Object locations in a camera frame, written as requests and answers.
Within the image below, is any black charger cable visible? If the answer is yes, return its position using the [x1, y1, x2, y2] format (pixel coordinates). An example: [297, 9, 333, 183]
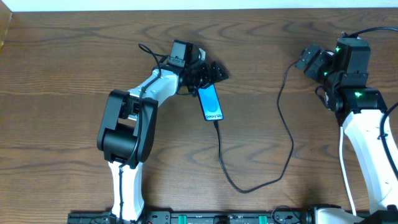
[213, 60, 300, 195]

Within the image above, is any blue Galaxy smartphone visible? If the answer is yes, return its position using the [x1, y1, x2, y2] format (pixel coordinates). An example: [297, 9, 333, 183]
[198, 85, 224, 121]

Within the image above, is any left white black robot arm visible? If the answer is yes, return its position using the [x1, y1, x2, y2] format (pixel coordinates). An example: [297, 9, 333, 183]
[97, 40, 229, 223]

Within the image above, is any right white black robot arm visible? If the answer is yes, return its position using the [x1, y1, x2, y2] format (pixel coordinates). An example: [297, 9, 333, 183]
[295, 32, 397, 223]

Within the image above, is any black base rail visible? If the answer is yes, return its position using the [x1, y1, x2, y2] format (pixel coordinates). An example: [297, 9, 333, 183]
[67, 210, 380, 224]

